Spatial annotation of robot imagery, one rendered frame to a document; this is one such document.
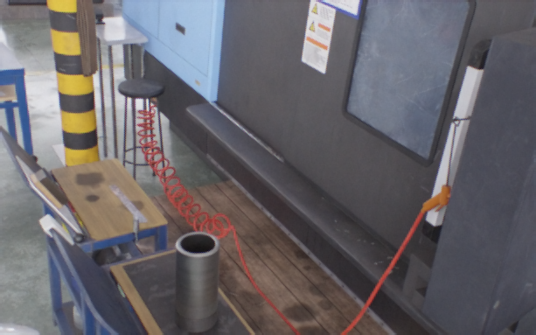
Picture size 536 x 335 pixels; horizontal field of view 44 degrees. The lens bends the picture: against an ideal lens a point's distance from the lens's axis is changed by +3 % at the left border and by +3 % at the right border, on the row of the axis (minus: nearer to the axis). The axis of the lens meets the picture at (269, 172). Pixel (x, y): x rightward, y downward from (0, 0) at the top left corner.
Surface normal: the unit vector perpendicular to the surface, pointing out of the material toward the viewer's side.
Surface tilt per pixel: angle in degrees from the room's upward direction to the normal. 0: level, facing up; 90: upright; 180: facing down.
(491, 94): 88
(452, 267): 88
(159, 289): 0
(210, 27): 86
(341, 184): 86
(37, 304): 0
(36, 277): 0
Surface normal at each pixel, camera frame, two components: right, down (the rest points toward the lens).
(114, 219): 0.07, -0.88
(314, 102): -0.86, 0.13
